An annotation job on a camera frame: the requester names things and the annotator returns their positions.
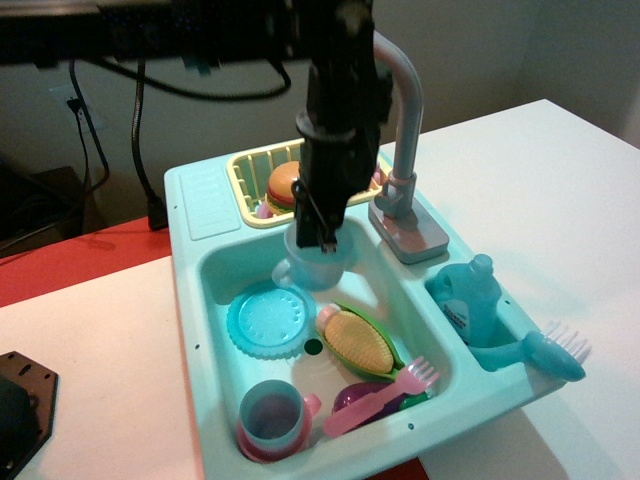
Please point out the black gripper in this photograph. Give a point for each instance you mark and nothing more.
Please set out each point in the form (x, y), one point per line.
(333, 168)

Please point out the light blue toy cup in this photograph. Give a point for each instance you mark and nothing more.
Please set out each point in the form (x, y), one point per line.
(310, 268)

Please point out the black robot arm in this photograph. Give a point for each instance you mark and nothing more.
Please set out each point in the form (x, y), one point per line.
(349, 88)

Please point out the teal toy sink unit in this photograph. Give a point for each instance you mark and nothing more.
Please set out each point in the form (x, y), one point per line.
(217, 256)

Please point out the blue cup in sink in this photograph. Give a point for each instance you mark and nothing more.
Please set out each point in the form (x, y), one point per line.
(271, 415)

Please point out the pink toy saucer cup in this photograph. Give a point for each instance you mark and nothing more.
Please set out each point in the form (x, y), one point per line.
(310, 407)

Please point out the toy hamburger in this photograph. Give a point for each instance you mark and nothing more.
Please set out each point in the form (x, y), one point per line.
(279, 196)

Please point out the grey toy faucet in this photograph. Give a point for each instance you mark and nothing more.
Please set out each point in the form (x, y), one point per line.
(407, 227)

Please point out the yellow dish rack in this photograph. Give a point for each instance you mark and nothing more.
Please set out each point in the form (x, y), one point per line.
(249, 172)

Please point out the teal toy plate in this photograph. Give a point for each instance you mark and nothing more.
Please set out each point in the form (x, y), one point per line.
(267, 321)

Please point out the toy corn cob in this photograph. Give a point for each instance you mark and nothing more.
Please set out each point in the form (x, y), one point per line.
(358, 342)

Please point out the blue toy soap bottle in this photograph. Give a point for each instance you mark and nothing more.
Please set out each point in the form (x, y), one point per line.
(467, 294)

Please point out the purple toy eggplant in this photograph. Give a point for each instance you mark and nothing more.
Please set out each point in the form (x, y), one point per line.
(354, 392)

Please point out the pink toy fork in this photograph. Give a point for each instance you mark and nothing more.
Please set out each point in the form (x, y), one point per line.
(413, 379)

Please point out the blue toy dish brush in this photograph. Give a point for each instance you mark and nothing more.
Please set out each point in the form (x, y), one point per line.
(557, 351)

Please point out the red mat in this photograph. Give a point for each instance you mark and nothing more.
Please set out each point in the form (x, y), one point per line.
(83, 258)

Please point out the white wall outlet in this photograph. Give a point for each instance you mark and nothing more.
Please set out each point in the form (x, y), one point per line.
(66, 98)

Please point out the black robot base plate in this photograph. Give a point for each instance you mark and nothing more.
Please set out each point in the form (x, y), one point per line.
(28, 403)

